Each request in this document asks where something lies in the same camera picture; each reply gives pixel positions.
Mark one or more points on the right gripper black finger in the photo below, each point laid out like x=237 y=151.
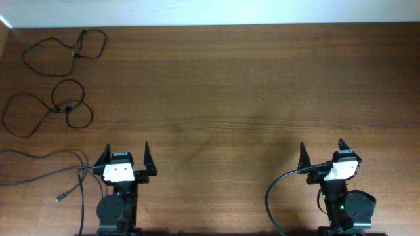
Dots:
x=304 y=160
x=342 y=145

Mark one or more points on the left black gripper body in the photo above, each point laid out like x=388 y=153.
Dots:
x=141 y=174

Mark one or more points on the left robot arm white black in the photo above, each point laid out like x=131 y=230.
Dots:
x=117 y=212

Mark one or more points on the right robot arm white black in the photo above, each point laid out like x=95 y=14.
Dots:
x=348 y=212

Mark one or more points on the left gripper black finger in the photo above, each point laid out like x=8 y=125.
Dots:
x=148 y=161
x=105 y=156

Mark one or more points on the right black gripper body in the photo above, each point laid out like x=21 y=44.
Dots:
x=315 y=177

